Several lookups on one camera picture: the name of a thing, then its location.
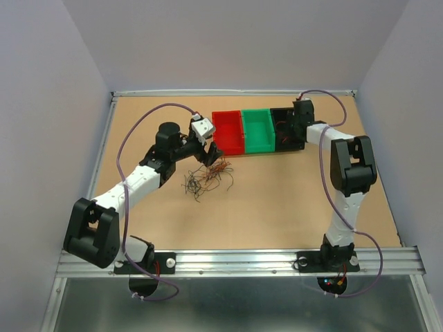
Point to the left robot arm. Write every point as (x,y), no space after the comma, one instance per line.
(93,231)

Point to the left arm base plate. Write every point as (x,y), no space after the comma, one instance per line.
(159,263)

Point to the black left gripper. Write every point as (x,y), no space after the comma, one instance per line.
(207,158)

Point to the red plastic bin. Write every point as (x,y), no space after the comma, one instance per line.
(229,134)

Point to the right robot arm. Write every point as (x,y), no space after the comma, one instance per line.
(352,172)

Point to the aluminium front rail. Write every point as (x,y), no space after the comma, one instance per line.
(241,263)

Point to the black plastic bin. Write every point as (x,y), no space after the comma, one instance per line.
(284,141)

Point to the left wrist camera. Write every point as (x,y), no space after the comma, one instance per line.
(202,127)

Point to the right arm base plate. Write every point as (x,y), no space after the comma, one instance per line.
(318,262)

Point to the green plastic bin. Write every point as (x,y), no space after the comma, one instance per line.
(259,133)

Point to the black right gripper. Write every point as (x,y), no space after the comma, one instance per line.
(295,136)

